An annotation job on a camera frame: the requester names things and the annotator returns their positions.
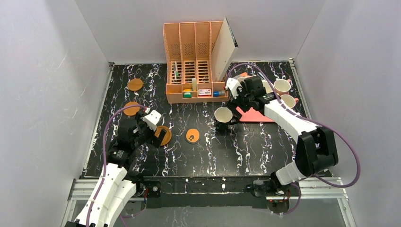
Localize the yellow mug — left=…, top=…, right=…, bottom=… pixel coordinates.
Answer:
left=280, top=94, right=299, bottom=109

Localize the black mug white inside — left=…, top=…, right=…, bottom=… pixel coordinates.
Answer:
left=214, top=107, right=239, bottom=131

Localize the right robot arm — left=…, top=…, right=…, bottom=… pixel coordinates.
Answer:
left=226, top=76, right=339, bottom=189

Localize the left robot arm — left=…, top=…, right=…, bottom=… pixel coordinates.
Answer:
left=66, top=110, right=166, bottom=227

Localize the ridged orange round coaster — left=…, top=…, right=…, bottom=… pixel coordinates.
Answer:
left=155, top=125, right=172, bottom=146

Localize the plain orange coaster near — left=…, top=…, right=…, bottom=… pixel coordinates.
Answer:
left=123, top=102, right=141, bottom=117

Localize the plain orange coaster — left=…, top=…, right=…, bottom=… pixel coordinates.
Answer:
left=123, top=102, right=141, bottom=117
left=127, top=79, right=144, bottom=91

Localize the orange coaster with black logo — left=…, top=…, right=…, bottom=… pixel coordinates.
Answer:
left=185, top=128, right=200, bottom=144

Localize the plain orange coaster far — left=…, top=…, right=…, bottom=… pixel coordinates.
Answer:
left=127, top=79, right=144, bottom=91

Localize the pink tray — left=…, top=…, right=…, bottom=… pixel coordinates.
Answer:
left=236, top=107, right=274, bottom=123

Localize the blue grey bottle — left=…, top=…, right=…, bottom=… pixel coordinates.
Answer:
left=213, top=90, right=225, bottom=97

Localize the red white card box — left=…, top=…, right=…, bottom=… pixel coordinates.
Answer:
left=198, top=89, right=212, bottom=96

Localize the white leaning book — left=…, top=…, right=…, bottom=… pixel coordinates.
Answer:
left=211, top=17, right=238, bottom=82

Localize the white tube in organizer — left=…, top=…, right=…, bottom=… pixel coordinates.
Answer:
left=192, top=78, right=197, bottom=91

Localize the pen in organizer slot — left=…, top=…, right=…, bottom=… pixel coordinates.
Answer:
left=173, top=61, right=179, bottom=80

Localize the orange desk file organizer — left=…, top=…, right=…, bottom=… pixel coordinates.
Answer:
left=163, top=21, right=228, bottom=104

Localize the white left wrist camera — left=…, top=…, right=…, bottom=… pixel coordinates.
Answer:
left=142, top=108, right=162, bottom=131

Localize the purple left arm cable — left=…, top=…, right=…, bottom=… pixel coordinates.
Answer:
left=86, top=104, right=149, bottom=227

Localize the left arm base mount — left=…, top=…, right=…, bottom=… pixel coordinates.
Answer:
left=123, top=178, right=161, bottom=218

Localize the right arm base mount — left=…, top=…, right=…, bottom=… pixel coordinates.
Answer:
left=244, top=179, right=302, bottom=217

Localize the aluminium front rail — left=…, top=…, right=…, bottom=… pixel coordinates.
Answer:
left=67, top=177, right=349, bottom=201

